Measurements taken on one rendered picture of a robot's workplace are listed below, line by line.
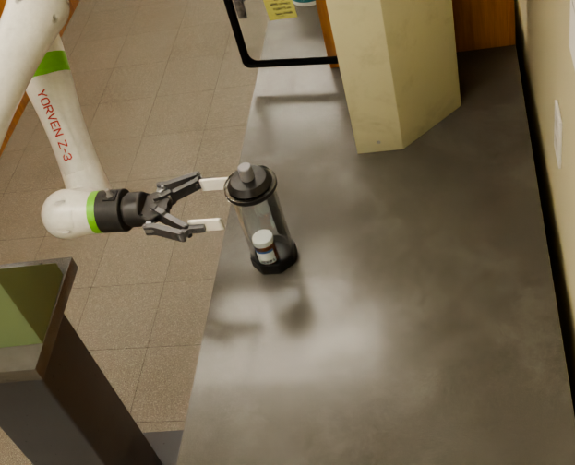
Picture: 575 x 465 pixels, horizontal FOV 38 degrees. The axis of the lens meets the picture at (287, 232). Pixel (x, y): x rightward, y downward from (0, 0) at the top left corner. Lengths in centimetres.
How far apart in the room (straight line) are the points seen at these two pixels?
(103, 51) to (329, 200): 295
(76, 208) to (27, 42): 35
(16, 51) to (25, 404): 83
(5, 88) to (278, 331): 73
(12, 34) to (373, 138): 83
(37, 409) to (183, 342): 99
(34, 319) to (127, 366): 119
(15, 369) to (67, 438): 39
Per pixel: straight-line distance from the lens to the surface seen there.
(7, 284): 176
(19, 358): 187
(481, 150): 195
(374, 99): 189
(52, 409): 208
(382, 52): 182
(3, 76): 175
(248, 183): 163
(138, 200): 174
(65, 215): 179
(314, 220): 185
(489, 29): 224
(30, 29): 178
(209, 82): 412
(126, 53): 460
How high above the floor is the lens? 223
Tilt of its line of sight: 44 degrees down
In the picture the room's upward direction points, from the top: 18 degrees counter-clockwise
